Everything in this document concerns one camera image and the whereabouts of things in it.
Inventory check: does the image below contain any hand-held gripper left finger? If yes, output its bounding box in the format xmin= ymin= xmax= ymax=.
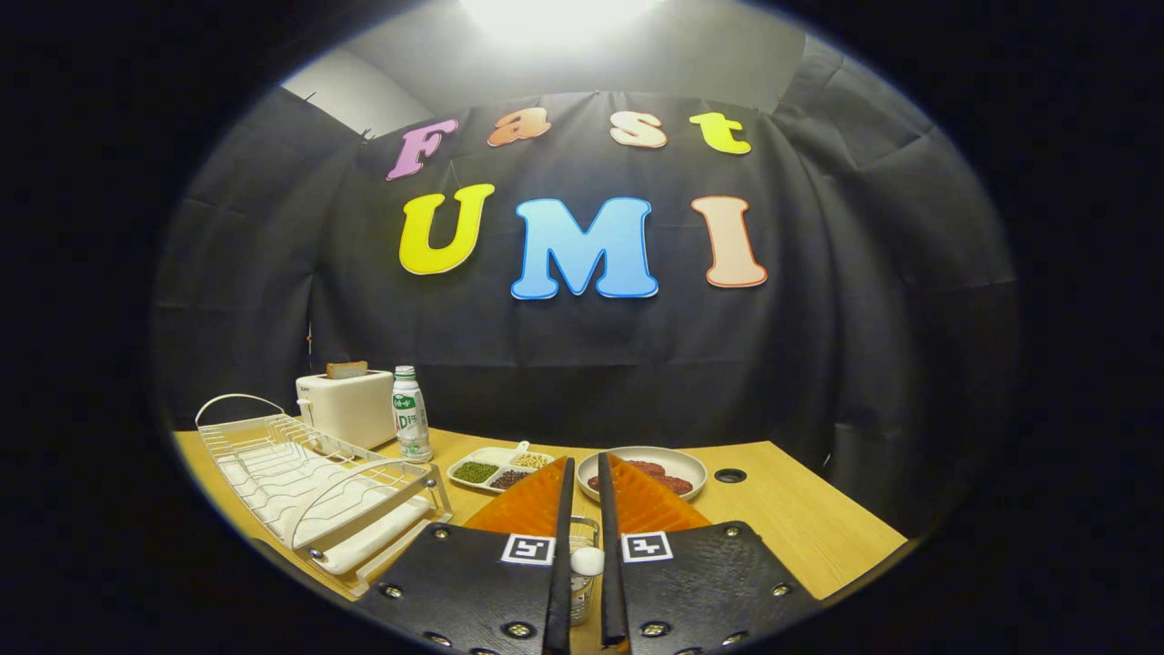
xmin=355 ymin=457 xmax=576 ymax=655

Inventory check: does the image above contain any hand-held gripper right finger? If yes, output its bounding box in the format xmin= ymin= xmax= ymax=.
xmin=597 ymin=452 xmax=824 ymax=651

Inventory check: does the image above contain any metal wire basket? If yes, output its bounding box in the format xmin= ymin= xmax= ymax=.
xmin=568 ymin=516 xmax=603 ymax=627

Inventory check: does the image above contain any white wire dish rack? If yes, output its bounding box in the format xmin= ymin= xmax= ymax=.
xmin=196 ymin=393 xmax=453 ymax=599

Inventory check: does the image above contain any white plate with meat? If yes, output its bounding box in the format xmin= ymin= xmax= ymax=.
xmin=577 ymin=446 xmax=708 ymax=503

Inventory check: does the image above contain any white divided tray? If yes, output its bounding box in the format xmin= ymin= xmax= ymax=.
xmin=446 ymin=441 xmax=556 ymax=495

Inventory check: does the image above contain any white drip tray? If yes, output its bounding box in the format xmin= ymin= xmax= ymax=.
xmin=218 ymin=446 xmax=436 ymax=576

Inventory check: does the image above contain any black backdrop cloth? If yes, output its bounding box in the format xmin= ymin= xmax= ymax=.
xmin=150 ymin=36 xmax=1024 ymax=547

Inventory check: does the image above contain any small white drink bottle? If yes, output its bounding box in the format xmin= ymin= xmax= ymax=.
xmin=392 ymin=366 xmax=434 ymax=463

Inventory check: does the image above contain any white toaster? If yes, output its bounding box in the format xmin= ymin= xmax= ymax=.
xmin=296 ymin=368 xmax=397 ymax=451

